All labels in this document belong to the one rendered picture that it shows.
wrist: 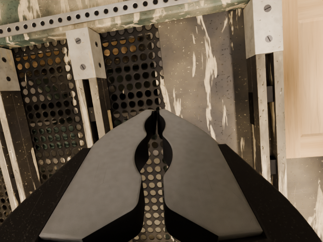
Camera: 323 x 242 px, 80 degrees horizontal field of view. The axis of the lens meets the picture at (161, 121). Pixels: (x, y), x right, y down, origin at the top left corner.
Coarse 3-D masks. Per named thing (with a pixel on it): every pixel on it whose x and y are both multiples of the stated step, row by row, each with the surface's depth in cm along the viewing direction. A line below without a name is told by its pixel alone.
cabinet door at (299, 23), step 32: (288, 0) 47; (320, 0) 46; (288, 32) 48; (320, 32) 47; (288, 64) 49; (320, 64) 49; (288, 96) 50; (320, 96) 50; (288, 128) 52; (320, 128) 51
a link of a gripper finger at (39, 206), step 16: (80, 160) 8; (64, 176) 7; (48, 192) 7; (64, 192) 7; (16, 208) 6; (32, 208) 6; (48, 208) 6; (0, 224) 6; (16, 224) 6; (32, 224) 6; (0, 240) 5; (16, 240) 5; (32, 240) 5
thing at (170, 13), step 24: (0, 0) 52; (24, 0) 52; (48, 0) 51; (72, 0) 50; (96, 0) 49; (120, 0) 49; (216, 0) 46; (240, 0) 46; (0, 24) 54; (96, 24) 50; (120, 24) 51; (144, 24) 53
